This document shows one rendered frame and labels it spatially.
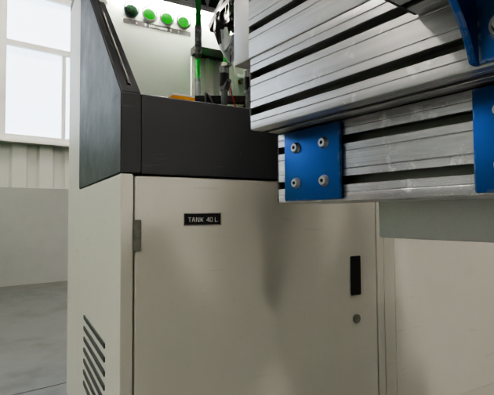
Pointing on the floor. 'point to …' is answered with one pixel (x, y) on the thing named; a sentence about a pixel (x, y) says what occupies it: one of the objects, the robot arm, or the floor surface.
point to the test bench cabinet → (89, 309)
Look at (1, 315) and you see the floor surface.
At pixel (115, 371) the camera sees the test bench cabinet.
